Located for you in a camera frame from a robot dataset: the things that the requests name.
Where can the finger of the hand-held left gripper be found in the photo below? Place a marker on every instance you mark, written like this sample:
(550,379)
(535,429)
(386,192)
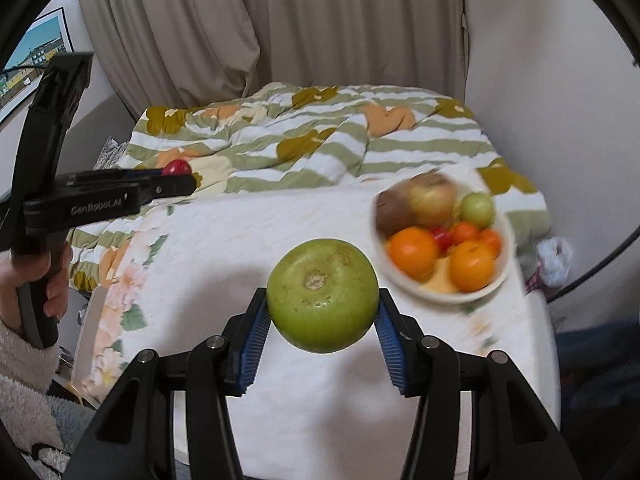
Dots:
(145,174)
(170,187)

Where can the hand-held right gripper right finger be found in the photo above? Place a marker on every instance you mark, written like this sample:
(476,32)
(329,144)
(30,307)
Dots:
(392,345)

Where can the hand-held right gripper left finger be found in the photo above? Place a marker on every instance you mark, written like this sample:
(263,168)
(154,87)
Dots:
(254,342)

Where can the red cherry tomato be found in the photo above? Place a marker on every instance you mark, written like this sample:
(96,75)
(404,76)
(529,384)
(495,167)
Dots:
(177,166)
(441,239)

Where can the cream oval bowl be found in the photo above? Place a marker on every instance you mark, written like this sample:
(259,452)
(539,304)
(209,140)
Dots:
(425,287)

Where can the large green fruit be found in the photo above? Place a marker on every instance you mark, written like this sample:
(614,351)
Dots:
(322,295)

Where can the large orange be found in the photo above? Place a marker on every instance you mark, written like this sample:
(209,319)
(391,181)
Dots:
(412,251)

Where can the small orange mandarin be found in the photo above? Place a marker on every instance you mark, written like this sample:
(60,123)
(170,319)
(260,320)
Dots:
(465,232)
(492,244)
(470,266)

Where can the brown kiwi with green sticker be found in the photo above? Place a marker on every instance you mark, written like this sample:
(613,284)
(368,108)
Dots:
(390,212)

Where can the person's left forearm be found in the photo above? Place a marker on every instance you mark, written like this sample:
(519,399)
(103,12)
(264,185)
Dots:
(25,385)

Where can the person's left hand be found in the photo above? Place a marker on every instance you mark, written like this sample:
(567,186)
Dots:
(57,280)

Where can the grey patterned cloth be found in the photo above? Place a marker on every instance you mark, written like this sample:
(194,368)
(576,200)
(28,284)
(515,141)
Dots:
(110,152)

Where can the white floral tablecloth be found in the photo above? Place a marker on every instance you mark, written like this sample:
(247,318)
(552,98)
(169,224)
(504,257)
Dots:
(225,250)

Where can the green striped floral blanket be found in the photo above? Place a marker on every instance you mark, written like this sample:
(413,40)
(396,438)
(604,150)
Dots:
(310,160)

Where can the yellow apple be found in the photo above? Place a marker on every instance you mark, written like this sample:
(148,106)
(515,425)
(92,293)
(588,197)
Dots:
(432,200)

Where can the small green fruit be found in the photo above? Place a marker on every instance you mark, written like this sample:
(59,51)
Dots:
(477,210)

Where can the white plastic bag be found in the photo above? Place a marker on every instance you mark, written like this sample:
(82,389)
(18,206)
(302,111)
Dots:
(552,260)

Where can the dark blue cloth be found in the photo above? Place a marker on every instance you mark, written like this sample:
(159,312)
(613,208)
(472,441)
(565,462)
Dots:
(600,360)

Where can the beige curtain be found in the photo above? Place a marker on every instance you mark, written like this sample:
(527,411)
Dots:
(300,25)

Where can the framed wall picture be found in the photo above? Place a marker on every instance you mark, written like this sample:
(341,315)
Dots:
(35,45)

